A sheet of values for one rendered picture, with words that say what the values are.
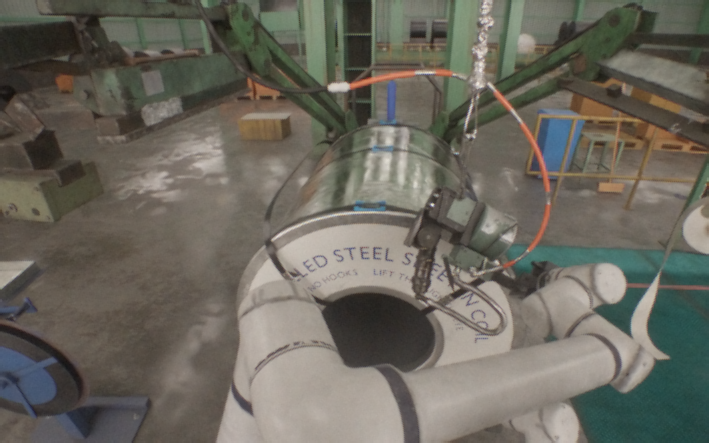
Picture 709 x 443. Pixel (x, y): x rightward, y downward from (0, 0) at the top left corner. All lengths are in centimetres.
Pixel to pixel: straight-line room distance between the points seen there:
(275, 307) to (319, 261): 82
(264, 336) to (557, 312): 57
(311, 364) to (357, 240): 84
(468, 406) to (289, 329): 23
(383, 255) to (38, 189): 103
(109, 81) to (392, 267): 98
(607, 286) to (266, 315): 68
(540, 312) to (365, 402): 49
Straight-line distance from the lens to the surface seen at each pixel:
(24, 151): 123
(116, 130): 97
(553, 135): 544
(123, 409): 260
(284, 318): 46
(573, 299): 82
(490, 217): 102
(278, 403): 40
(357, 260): 125
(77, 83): 106
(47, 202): 121
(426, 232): 101
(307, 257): 128
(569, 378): 62
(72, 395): 210
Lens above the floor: 189
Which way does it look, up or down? 29 degrees down
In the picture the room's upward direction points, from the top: 1 degrees counter-clockwise
